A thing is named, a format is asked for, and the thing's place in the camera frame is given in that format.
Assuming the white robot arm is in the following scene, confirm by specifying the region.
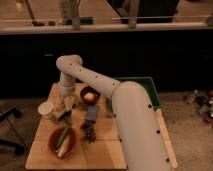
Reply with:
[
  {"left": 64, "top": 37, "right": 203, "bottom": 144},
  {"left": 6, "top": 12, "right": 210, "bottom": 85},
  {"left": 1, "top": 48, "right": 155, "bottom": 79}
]
[{"left": 56, "top": 55, "right": 172, "bottom": 171}]

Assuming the dark metal cup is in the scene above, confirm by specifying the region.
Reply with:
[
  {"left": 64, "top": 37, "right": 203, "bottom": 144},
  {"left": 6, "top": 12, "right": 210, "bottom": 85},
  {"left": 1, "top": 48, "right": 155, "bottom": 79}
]
[{"left": 59, "top": 112, "right": 72, "bottom": 121}]

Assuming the white paper cup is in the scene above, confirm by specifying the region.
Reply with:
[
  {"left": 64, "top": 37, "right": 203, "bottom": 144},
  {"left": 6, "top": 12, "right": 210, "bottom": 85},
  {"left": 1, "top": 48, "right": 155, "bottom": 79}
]
[{"left": 37, "top": 101, "right": 55, "bottom": 121}]

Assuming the pale round fruit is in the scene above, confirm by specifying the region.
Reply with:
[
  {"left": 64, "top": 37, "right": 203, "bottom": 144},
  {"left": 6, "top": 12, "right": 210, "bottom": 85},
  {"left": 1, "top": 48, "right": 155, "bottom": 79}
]
[{"left": 84, "top": 93, "right": 94, "bottom": 102}]

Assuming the brown bowl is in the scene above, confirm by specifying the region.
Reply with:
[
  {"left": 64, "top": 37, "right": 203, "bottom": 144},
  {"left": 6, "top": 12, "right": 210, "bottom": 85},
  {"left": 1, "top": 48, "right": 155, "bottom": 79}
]
[{"left": 80, "top": 86, "right": 100, "bottom": 105}]

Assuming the blue grey sponge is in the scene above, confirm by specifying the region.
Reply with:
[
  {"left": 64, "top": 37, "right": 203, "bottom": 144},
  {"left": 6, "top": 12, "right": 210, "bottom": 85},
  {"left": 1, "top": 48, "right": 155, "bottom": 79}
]
[{"left": 86, "top": 105, "right": 98, "bottom": 121}]

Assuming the red bowl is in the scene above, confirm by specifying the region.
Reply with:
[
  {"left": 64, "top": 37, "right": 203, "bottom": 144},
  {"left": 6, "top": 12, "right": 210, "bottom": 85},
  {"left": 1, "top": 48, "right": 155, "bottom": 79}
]
[{"left": 48, "top": 126, "right": 77, "bottom": 159}]

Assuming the green vegetable stick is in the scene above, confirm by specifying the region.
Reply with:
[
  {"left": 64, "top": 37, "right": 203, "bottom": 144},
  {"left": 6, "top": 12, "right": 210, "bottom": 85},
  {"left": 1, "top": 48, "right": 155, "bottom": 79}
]
[{"left": 56, "top": 126, "right": 70, "bottom": 149}]

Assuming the white vegetable stick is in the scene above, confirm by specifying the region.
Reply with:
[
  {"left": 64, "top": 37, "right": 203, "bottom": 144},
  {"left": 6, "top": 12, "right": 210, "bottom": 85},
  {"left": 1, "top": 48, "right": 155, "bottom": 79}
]
[{"left": 57, "top": 136, "right": 70, "bottom": 158}]

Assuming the black office chair base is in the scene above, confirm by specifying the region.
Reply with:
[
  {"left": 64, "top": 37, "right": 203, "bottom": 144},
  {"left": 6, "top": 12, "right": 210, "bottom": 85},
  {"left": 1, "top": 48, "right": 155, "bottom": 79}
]
[{"left": 0, "top": 106, "right": 26, "bottom": 156}]

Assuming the green plastic bin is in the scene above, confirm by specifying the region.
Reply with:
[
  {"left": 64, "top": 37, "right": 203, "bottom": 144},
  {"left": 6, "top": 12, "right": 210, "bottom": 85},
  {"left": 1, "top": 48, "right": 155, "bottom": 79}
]
[{"left": 117, "top": 77, "right": 160, "bottom": 111}]

